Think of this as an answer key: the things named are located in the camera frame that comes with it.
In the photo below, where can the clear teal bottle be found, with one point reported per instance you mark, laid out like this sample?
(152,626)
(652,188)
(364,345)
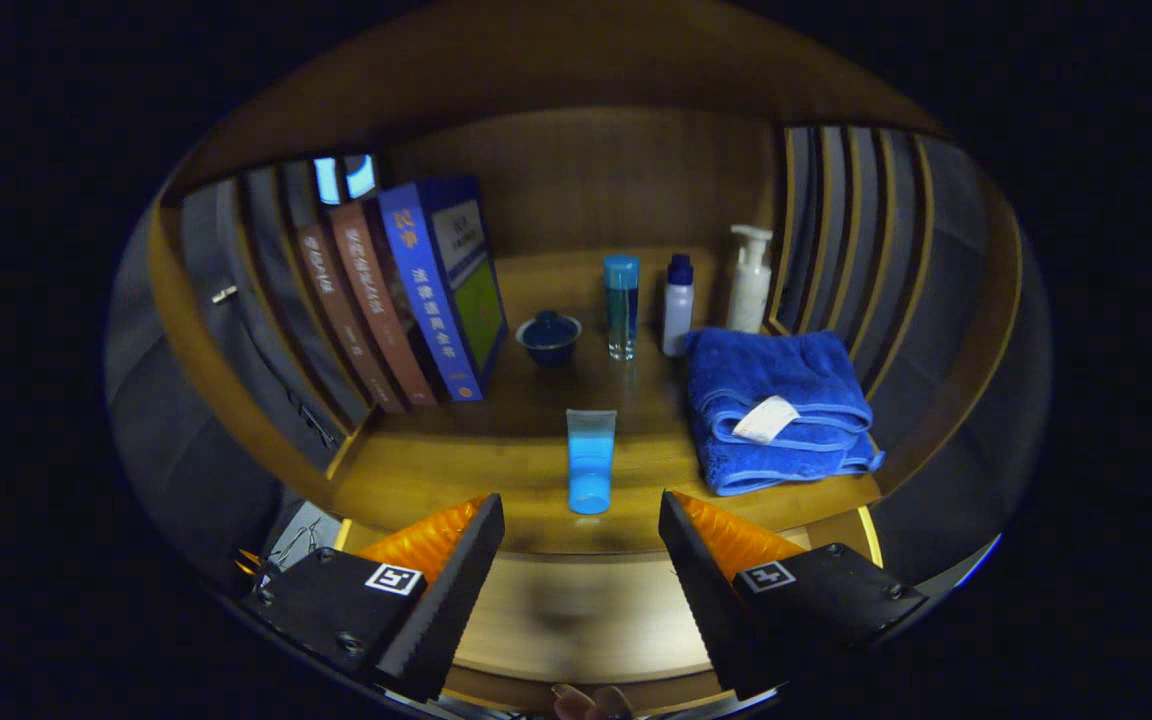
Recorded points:
(621,300)

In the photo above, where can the white bottle blue cap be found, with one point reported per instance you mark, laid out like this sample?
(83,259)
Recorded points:
(677,310)

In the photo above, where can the dark brown book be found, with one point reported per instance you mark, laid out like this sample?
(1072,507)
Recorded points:
(336,310)

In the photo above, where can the white pump bottle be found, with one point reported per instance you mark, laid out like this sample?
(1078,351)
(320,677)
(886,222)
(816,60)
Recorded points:
(748,290)

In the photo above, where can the light blue tube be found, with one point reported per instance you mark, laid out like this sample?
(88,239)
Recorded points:
(591,465)

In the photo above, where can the folded blue towel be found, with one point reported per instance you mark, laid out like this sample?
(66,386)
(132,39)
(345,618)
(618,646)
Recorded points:
(776,375)

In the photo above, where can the metal clip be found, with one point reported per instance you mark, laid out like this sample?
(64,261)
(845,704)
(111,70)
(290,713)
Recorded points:
(224,293)

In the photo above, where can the blue lidded teacup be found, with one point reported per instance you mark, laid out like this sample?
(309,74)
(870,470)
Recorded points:
(548,340)

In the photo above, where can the wooden countertop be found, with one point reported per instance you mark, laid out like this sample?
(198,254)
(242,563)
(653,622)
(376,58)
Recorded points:
(536,470)

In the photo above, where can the thick blue book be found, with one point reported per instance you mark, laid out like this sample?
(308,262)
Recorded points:
(431,300)

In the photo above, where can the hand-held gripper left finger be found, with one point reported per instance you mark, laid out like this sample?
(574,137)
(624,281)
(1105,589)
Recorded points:
(451,610)

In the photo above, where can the wooden cabinet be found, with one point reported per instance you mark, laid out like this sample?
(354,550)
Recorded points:
(586,180)

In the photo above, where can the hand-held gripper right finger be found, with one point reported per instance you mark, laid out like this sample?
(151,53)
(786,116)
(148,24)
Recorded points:
(711,610)

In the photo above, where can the reddish brown book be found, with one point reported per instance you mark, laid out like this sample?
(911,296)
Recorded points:
(376,300)

